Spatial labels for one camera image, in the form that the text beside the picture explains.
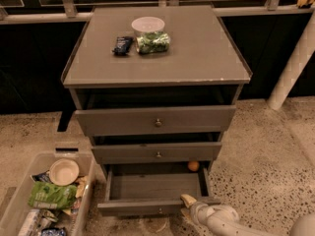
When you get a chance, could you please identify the grey top drawer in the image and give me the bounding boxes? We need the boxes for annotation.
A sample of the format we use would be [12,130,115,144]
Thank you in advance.
[75,105,236,137]

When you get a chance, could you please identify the yellow object on ledge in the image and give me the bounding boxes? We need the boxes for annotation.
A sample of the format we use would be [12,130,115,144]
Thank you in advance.
[296,0,315,8]

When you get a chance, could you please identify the white plastic bowl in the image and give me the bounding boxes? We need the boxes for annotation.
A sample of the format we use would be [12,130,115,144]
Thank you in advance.
[131,17,165,36]

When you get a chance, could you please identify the grey drawer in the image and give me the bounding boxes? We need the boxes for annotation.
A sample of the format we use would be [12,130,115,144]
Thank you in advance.
[93,142,221,164]
[97,162,220,216]
[75,105,236,137]

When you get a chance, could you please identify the green chip bag in bin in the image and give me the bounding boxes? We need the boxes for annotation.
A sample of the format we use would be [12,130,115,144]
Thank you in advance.
[28,181,77,209]

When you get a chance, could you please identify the dark blue snack packet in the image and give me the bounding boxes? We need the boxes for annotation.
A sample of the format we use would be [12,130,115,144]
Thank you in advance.
[112,36,134,56]

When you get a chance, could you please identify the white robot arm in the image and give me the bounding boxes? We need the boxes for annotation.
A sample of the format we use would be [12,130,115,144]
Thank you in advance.
[180,194,315,236]

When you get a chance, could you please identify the white diagonal pillar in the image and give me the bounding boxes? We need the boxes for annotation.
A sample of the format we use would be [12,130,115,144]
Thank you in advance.
[267,12,315,110]

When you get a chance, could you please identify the cream bowl in bin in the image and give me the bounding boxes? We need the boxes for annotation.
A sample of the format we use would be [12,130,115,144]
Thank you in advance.
[49,158,80,186]

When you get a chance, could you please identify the grey middle drawer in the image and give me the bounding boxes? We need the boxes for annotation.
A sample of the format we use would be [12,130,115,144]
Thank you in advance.
[93,142,221,164]

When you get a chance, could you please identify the orange ball in drawer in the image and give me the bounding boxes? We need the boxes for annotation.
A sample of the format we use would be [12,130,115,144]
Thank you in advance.
[187,161,200,172]

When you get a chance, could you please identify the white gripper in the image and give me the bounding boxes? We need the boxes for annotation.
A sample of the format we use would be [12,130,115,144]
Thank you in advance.
[180,194,214,225]

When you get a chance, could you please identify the grey drawer cabinet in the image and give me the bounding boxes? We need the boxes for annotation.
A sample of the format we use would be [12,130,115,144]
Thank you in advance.
[60,5,253,185]

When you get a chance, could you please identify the white packet in bin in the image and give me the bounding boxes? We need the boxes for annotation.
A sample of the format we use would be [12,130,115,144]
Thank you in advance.
[18,209,58,236]

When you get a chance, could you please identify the grey bottom drawer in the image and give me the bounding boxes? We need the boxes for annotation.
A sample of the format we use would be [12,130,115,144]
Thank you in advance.
[97,162,220,216]

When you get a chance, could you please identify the clear plastic storage bin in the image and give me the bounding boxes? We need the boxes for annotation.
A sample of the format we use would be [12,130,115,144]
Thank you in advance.
[0,152,95,236]

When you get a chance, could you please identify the green snack bag on cabinet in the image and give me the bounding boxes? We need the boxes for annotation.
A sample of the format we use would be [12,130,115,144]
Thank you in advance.
[136,31,170,54]

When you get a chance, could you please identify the blue packet in bin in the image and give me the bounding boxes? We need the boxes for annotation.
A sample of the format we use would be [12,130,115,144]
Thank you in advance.
[40,228,67,236]

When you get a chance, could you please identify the metal railing frame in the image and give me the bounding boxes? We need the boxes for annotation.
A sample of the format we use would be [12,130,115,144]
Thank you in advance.
[0,0,315,26]

